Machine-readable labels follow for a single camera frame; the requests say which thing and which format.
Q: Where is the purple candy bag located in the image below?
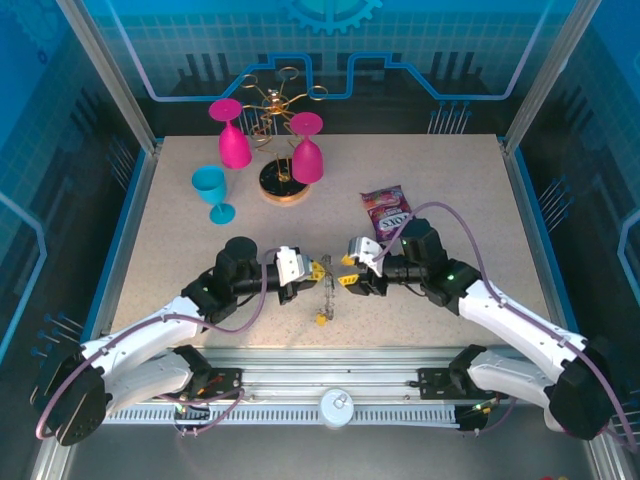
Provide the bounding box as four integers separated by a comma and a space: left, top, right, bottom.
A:
360, 184, 425, 245

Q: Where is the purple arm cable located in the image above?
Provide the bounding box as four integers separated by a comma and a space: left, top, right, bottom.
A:
34, 247, 281, 441
372, 201, 640, 451

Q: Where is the white slotted cable duct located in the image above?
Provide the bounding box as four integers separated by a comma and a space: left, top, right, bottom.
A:
104, 403, 461, 427

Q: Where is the white round can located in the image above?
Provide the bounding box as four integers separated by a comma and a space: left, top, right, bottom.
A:
318, 387, 355, 430

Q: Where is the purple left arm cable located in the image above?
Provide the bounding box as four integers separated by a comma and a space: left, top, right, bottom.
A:
34, 247, 281, 441

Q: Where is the metal key ring disc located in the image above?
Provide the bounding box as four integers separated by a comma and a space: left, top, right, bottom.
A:
319, 252, 337, 319

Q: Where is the aluminium front rail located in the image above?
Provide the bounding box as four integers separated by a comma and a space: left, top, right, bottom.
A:
59, 346, 596, 407

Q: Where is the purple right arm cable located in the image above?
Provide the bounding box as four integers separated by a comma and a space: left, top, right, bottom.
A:
372, 201, 640, 451

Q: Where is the gold wire glass rack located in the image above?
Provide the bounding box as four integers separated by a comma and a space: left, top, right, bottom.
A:
235, 66, 329, 205

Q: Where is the tall pink plastic goblet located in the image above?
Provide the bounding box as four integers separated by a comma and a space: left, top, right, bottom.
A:
208, 98, 253, 170

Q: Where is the short pink plastic goblet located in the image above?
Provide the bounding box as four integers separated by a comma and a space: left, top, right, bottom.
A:
289, 111, 325, 185

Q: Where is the blue plastic goblet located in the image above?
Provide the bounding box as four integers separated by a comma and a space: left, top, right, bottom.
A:
191, 165, 236, 225

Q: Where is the aluminium side rail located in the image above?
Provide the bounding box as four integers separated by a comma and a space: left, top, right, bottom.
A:
79, 142, 165, 364
502, 142, 589, 364

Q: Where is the aluminium frame post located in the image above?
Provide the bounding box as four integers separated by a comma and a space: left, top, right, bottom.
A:
501, 0, 605, 155
53, 0, 165, 155

